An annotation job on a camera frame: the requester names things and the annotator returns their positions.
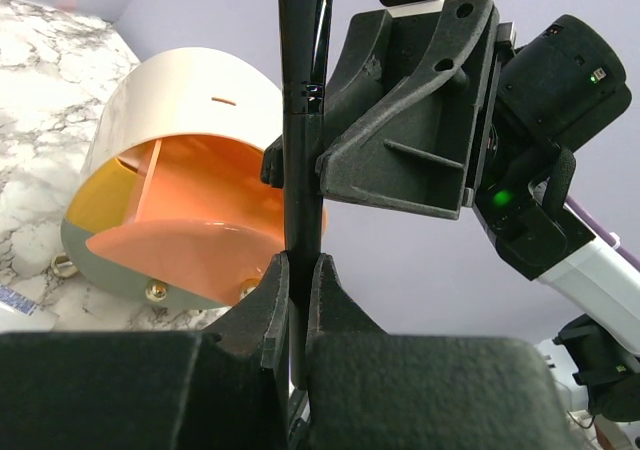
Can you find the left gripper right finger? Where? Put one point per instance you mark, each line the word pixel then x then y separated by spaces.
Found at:
pixel 372 390

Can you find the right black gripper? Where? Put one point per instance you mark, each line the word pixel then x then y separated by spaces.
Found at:
pixel 403 106

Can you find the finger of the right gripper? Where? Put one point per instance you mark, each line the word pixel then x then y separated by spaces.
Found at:
pixel 272 167

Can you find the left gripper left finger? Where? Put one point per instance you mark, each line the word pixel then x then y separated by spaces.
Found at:
pixel 223 387

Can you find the white round makeup organizer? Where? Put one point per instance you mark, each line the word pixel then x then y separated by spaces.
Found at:
pixel 170 207

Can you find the black round makeup brush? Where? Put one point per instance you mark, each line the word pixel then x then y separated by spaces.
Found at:
pixel 304 33

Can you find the white spray bottle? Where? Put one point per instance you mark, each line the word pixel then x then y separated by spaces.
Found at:
pixel 21 314

